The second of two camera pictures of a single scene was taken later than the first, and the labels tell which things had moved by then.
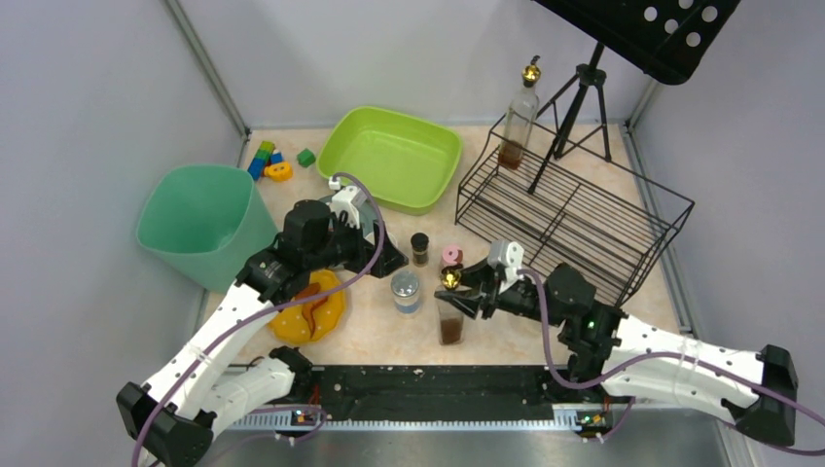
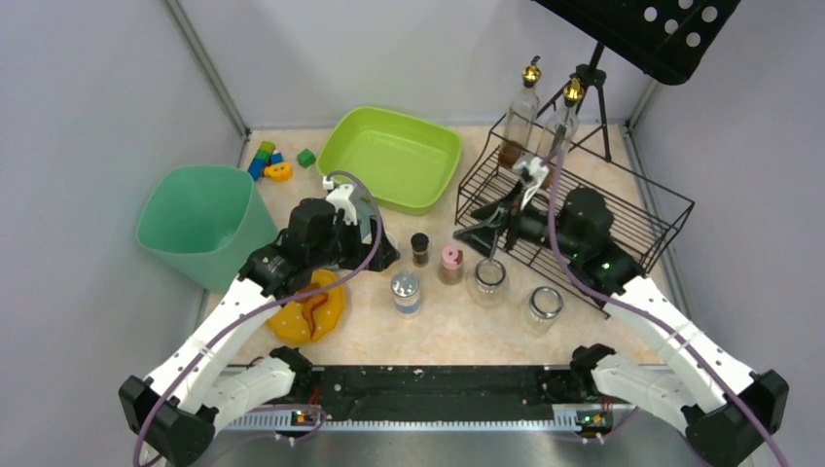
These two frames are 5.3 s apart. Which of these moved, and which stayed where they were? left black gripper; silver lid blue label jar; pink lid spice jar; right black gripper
Moved: right black gripper
Stayed: pink lid spice jar; left black gripper; silver lid blue label jar
